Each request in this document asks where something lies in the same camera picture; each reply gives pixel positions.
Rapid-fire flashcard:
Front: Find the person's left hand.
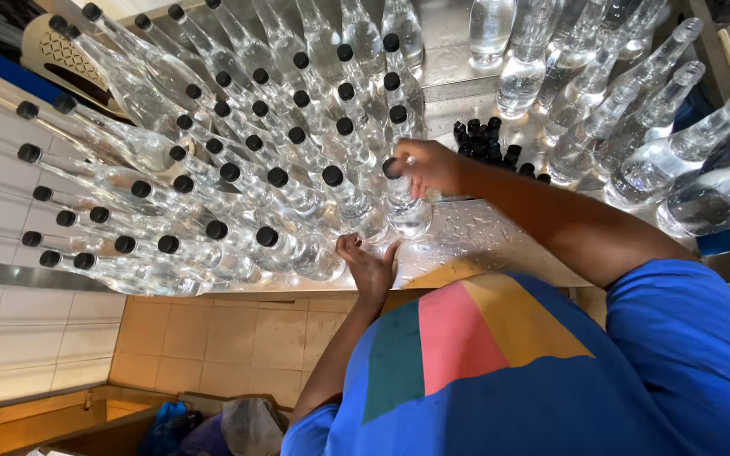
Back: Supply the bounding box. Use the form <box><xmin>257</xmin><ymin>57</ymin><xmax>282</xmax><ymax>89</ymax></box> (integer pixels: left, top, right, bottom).
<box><xmin>336</xmin><ymin>233</ymin><xmax>402</xmax><ymax>305</ymax></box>

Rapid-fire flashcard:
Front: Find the person's right hand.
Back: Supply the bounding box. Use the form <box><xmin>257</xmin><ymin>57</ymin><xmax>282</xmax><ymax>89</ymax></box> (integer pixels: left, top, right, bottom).
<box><xmin>385</xmin><ymin>138</ymin><xmax>468</xmax><ymax>201</ymax></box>

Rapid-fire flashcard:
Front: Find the single clear capped bottle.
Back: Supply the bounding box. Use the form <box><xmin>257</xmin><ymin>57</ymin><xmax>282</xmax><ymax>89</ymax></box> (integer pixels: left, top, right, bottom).
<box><xmin>382</xmin><ymin>157</ymin><xmax>433</xmax><ymax>239</ymax></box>

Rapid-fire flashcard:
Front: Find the pile of black bottle caps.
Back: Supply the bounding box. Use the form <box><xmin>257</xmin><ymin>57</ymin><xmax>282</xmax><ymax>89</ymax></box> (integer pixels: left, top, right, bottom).
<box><xmin>452</xmin><ymin>117</ymin><xmax>553</xmax><ymax>186</ymax></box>

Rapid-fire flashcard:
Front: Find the group of black-capped clear bottles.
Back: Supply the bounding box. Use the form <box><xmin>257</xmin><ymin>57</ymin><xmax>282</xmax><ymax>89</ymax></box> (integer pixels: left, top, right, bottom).
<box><xmin>15</xmin><ymin>0</ymin><xmax>429</xmax><ymax>299</ymax></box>

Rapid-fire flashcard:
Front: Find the group of uncapped clear bottles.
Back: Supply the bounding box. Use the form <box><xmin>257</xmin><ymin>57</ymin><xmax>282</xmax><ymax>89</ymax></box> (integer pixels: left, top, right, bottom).
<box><xmin>468</xmin><ymin>0</ymin><xmax>730</xmax><ymax>239</ymax></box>

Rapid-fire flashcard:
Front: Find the person's blue colour-block shirt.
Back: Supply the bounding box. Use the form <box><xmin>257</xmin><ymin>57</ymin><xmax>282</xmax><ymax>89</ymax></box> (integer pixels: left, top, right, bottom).
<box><xmin>281</xmin><ymin>258</ymin><xmax>730</xmax><ymax>456</ymax></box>

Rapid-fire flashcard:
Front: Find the clear plastic bag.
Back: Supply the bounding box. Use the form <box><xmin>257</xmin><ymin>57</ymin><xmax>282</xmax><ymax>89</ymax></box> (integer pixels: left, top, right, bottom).
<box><xmin>221</xmin><ymin>397</ymin><xmax>287</xmax><ymax>456</ymax></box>

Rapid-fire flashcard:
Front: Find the blue plastic bag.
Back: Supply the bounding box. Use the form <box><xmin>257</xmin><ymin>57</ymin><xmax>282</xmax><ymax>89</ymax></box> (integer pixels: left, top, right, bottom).
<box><xmin>137</xmin><ymin>401</ymin><xmax>203</xmax><ymax>456</ymax></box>

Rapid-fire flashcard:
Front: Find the beige plastic chair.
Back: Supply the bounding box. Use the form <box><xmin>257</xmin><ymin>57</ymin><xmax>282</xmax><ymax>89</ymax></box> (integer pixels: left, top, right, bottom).
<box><xmin>20</xmin><ymin>13</ymin><xmax>126</xmax><ymax>119</ymax></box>

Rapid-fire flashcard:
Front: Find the wooden crate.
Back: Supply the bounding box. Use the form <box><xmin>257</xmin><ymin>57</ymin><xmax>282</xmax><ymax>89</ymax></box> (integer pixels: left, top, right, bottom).
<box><xmin>0</xmin><ymin>385</ymin><xmax>182</xmax><ymax>456</ymax></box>

